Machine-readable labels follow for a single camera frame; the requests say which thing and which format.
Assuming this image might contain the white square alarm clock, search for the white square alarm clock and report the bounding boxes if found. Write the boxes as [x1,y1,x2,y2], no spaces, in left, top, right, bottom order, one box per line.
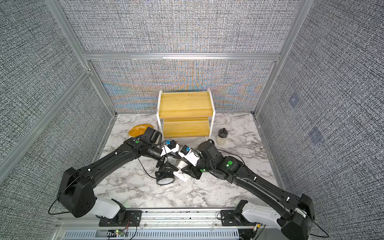
[173,160,191,182]

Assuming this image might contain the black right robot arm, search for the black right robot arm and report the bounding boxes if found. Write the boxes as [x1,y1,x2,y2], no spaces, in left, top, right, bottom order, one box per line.
[178,140,317,240]

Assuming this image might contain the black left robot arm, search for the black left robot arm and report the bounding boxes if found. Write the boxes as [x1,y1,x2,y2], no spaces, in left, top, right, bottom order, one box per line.
[56,128,180,222]

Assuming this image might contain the black twin-bell alarm clock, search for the black twin-bell alarm clock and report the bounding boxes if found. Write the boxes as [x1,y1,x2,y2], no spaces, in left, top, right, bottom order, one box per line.
[155,170,175,186]

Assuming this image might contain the wooden two-tier shelf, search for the wooden two-tier shelf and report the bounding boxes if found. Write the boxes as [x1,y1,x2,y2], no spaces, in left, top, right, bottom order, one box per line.
[157,89,216,138]

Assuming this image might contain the white rectangular tray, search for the white rectangular tray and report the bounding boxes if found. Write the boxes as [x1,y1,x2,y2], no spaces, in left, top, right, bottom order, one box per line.
[126,122,160,142]

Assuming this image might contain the glass jar with black lid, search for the glass jar with black lid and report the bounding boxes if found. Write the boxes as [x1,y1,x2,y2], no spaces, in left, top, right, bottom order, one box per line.
[217,128,229,146]

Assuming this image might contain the sesame seeded bread loaf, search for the sesame seeded bread loaf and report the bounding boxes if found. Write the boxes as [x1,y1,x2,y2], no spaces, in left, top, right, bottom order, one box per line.
[128,123,155,137]

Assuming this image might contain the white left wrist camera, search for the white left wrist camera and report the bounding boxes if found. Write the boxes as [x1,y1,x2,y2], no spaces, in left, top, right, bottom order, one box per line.
[161,140,180,157]

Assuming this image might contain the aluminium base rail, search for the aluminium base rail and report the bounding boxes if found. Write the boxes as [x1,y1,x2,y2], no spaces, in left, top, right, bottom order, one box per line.
[52,207,307,240]

